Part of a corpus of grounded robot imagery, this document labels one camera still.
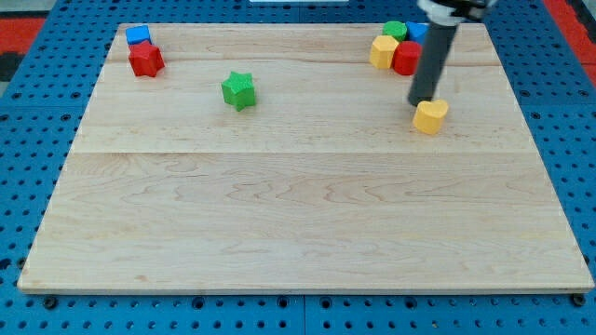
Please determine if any yellow hexagon block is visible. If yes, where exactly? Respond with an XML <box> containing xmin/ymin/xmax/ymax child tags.
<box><xmin>369</xmin><ymin>35</ymin><xmax>400</xmax><ymax>69</ymax></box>

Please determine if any blue cube block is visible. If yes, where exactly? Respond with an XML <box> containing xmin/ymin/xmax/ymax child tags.
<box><xmin>125</xmin><ymin>25</ymin><xmax>153</xmax><ymax>46</ymax></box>

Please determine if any blue triangle block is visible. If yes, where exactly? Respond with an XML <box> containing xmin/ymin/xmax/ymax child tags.
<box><xmin>405</xmin><ymin>21</ymin><xmax>428</xmax><ymax>45</ymax></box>

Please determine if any wooden board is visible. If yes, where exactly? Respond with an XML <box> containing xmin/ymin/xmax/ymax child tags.
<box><xmin>18</xmin><ymin>23</ymin><xmax>594</xmax><ymax>295</ymax></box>

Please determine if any green star block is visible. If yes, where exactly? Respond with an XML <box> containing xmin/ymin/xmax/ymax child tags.
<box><xmin>221</xmin><ymin>72</ymin><xmax>256</xmax><ymax>112</ymax></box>

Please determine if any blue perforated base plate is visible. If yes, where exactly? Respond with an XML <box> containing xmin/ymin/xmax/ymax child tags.
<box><xmin>1</xmin><ymin>0</ymin><xmax>595</xmax><ymax>334</ymax></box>

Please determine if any yellow heart block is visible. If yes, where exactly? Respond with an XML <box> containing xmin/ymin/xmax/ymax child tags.
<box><xmin>413</xmin><ymin>100</ymin><xmax>449</xmax><ymax>135</ymax></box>

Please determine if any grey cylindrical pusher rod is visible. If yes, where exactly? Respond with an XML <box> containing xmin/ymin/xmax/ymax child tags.
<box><xmin>408</xmin><ymin>22</ymin><xmax>458</xmax><ymax>106</ymax></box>

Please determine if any green cylinder block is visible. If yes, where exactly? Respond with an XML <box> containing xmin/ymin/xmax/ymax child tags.
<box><xmin>382</xmin><ymin>20</ymin><xmax>408</xmax><ymax>42</ymax></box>

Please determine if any red cylinder block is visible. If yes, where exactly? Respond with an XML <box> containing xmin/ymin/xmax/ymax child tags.
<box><xmin>393</xmin><ymin>41</ymin><xmax>422</xmax><ymax>75</ymax></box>

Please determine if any red star block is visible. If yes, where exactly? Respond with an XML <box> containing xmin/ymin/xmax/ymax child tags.
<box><xmin>129</xmin><ymin>41</ymin><xmax>165</xmax><ymax>77</ymax></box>

